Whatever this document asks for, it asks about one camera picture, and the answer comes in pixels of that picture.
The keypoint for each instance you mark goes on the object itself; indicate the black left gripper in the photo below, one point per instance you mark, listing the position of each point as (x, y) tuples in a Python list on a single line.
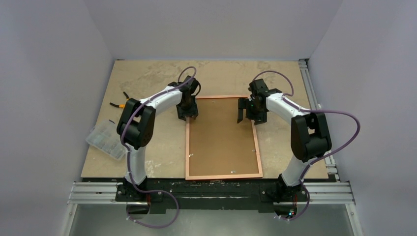
[(192, 112)]

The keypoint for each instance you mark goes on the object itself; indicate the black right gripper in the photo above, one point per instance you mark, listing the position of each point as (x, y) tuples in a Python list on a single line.
[(251, 110)]

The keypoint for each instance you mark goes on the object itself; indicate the brown cardboard backing board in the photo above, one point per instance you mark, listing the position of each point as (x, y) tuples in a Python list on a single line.
[(221, 136)]

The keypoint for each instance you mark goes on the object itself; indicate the red wooden picture frame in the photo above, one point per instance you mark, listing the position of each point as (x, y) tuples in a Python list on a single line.
[(187, 146)]

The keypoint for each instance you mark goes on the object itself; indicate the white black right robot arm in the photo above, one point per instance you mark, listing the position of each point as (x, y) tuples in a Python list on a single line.
[(309, 137)]

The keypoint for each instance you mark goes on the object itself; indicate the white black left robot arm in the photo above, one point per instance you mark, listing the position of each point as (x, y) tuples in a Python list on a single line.
[(137, 121)]

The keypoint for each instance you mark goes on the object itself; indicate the clear plastic parts box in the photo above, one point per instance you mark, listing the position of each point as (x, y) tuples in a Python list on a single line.
[(105, 138)]

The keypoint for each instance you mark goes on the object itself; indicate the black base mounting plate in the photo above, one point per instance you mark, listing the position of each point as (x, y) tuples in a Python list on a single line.
[(238, 194)]

